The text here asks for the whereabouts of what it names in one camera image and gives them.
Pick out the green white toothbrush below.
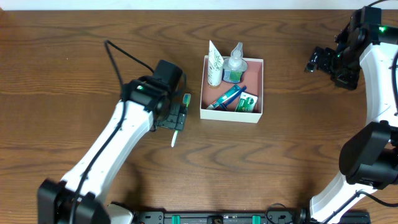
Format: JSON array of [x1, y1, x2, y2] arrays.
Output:
[[171, 93, 191, 147]]

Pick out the Colgate toothpaste tube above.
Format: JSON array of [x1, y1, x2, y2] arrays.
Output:
[[207, 85, 241, 110]]

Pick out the blue disposable razor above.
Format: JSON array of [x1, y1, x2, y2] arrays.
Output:
[[220, 86, 247, 111]]

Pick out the white lotion tube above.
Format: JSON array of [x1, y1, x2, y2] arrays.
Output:
[[208, 40, 224, 88]]

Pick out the green soap box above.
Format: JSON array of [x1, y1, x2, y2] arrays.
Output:
[[235, 92, 258, 113]]

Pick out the clear hand sanitizer pump bottle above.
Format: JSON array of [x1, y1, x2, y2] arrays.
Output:
[[223, 42, 248, 84]]

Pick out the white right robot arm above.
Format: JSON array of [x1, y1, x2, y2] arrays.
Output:
[[295, 4, 397, 223]]

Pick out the white box with pink interior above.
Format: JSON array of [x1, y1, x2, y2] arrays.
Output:
[[200, 55, 264, 123]]

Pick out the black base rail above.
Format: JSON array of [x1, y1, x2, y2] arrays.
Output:
[[105, 208, 371, 224]]

